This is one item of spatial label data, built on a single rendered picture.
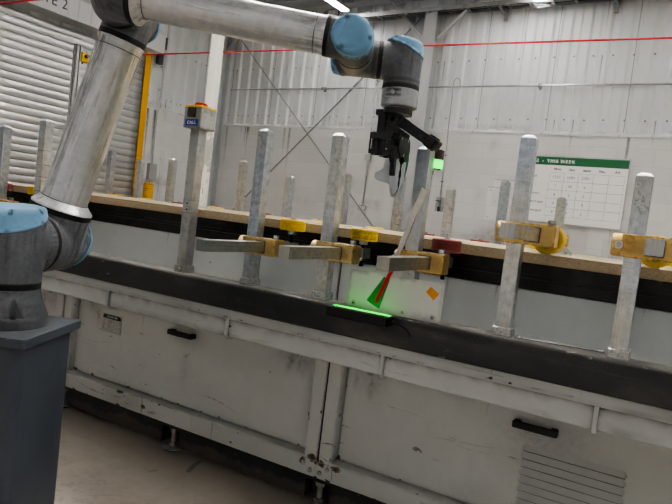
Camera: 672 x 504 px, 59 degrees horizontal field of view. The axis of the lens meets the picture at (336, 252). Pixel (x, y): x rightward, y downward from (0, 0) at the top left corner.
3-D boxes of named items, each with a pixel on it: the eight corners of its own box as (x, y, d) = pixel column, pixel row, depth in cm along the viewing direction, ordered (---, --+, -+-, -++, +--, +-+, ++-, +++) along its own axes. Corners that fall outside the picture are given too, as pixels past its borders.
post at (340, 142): (323, 308, 163) (344, 132, 160) (312, 306, 165) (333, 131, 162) (329, 307, 166) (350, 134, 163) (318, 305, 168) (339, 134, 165)
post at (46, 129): (34, 247, 222) (46, 118, 220) (28, 246, 224) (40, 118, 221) (43, 247, 225) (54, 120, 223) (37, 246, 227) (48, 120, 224)
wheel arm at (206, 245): (204, 255, 150) (206, 238, 149) (194, 253, 151) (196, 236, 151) (297, 255, 188) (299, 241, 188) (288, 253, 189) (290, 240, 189)
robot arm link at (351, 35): (74, -50, 130) (379, 9, 127) (100, -26, 142) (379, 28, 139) (65, 4, 130) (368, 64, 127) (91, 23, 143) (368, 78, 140)
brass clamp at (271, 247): (272, 257, 170) (274, 239, 169) (234, 251, 176) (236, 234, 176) (284, 257, 175) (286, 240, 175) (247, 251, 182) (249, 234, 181)
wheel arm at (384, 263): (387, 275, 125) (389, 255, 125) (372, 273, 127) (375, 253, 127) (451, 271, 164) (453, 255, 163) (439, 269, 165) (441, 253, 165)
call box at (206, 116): (199, 130, 182) (202, 104, 182) (182, 129, 186) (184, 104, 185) (214, 134, 188) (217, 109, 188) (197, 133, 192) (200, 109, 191)
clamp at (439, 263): (441, 275, 146) (444, 255, 146) (391, 267, 153) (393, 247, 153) (448, 274, 151) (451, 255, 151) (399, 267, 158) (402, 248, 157)
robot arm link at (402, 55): (384, 42, 150) (424, 46, 150) (378, 92, 151) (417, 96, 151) (385, 30, 141) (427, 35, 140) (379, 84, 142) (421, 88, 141)
